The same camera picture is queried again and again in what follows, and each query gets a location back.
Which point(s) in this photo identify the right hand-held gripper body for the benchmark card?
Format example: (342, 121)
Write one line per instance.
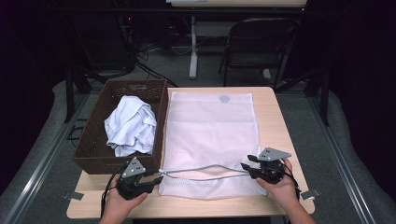
(269, 171)

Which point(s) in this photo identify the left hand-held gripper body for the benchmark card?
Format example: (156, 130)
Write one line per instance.
(132, 186)

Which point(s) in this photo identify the white mesh laundry bag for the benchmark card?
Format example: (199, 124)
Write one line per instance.
(211, 130)

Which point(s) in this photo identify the brown woven basket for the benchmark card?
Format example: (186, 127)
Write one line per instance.
(93, 152)

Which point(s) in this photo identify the white shirt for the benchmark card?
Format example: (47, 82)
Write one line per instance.
(132, 124)

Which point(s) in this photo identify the person's left hand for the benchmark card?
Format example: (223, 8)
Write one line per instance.
(118, 205)

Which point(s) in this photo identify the person's right hand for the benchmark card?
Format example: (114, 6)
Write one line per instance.
(285, 193)

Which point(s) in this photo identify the black metal stand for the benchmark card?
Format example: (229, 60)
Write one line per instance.
(325, 96)
(69, 93)

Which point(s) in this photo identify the white desk leg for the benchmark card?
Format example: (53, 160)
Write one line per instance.
(193, 56)

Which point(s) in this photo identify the black folding chair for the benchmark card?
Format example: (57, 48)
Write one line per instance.
(258, 34)

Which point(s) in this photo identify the dark equipment cabinet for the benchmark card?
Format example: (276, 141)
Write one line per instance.
(102, 40)

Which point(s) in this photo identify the grey metal table bracket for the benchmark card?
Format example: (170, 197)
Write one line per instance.
(73, 195)
(309, 194)

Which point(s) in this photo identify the aluminium floor rail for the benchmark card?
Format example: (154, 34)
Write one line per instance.
(43, 161)
(339, 161)

